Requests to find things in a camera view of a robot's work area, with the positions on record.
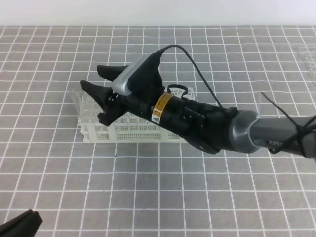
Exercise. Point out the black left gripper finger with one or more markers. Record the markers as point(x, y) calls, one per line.
point(24, 225)

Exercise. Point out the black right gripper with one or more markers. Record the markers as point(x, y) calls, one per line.
point(147, 85)

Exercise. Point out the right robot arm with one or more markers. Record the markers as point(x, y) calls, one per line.
point(212, 128)

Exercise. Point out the test tube in rack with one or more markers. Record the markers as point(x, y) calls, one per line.
point(79, 99)

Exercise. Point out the white test tube rack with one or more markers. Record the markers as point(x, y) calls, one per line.
point(127, 128)

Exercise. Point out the grey checked tablecloth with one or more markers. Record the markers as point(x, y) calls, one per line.
point(151, 189)

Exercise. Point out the clear test tube pile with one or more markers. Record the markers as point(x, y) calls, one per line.
point(308, 56)

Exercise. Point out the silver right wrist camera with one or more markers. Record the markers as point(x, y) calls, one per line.
point(122, 84)

